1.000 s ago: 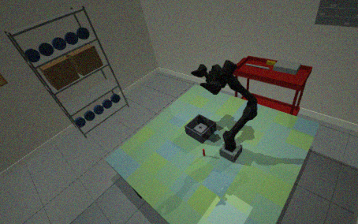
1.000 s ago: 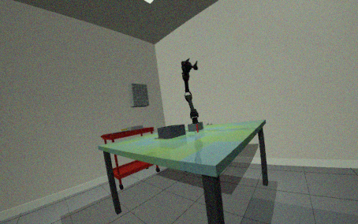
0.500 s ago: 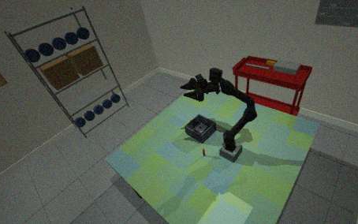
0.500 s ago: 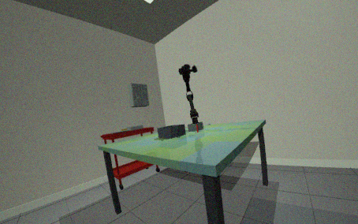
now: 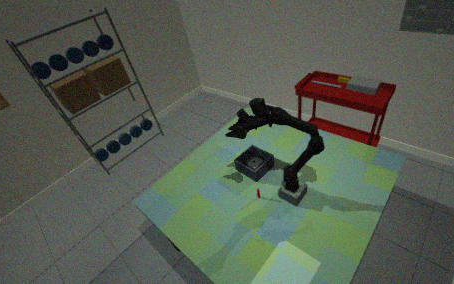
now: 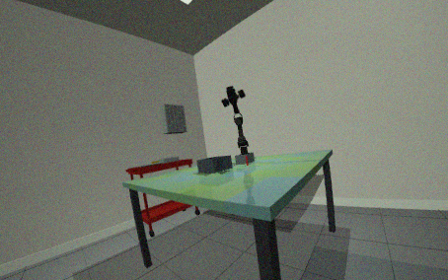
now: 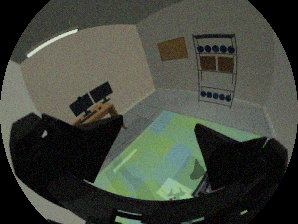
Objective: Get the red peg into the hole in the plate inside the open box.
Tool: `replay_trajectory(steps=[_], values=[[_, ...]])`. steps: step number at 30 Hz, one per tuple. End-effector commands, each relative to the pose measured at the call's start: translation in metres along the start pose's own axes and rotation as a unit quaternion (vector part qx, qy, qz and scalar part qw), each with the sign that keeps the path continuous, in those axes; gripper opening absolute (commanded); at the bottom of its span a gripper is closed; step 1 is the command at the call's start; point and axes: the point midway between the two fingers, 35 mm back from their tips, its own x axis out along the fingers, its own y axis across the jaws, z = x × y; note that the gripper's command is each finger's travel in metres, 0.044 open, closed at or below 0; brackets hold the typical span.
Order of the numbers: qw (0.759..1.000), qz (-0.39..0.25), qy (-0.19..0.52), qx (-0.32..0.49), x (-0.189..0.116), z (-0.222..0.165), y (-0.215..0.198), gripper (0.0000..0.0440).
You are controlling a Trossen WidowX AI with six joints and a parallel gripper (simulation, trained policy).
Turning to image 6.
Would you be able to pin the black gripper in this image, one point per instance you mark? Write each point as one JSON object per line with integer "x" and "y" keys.
{"x": 233, "y": 98}

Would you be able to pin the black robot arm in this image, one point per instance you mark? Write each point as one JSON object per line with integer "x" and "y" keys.
{"x": 239, "y": 121}

